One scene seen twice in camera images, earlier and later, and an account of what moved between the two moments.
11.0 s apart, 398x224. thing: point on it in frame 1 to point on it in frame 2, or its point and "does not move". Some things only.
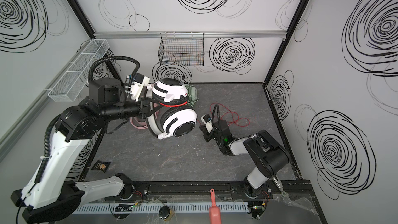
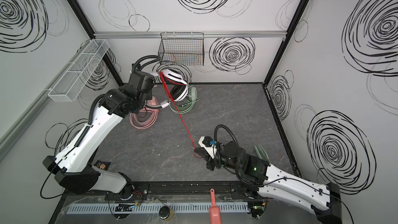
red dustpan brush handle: [214, 212] does not move
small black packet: [101, 166] does not move
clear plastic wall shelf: [70, 84] does not move
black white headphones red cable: [173, 119] to [178, 92]
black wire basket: [182, 49] does not move
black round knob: [164, 212] does not move
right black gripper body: [210, 133] to [210, 159]
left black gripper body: [145, 109] to [148, 90]
